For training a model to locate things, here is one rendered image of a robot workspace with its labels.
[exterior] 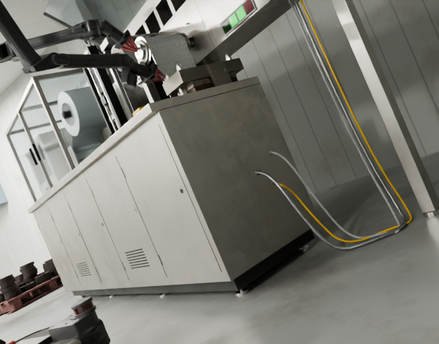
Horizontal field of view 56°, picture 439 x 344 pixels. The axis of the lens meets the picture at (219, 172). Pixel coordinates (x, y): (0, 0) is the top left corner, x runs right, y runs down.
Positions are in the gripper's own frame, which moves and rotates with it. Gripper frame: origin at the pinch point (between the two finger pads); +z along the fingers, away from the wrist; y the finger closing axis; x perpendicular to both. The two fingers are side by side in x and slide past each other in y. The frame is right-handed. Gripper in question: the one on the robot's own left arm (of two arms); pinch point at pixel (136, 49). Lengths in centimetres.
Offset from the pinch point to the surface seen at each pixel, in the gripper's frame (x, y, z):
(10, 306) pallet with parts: -131, -365, 81
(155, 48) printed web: 4.2, 4.9, 7.0
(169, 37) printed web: 15.7, 4.2, 11.7
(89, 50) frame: 3.5, -30.1, -15.4
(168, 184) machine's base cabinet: -63, 20, 33
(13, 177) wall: 51, -554, 37
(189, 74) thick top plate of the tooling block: -12.8, 26.4, 20.7
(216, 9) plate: 30.2, 26.0, 21.0
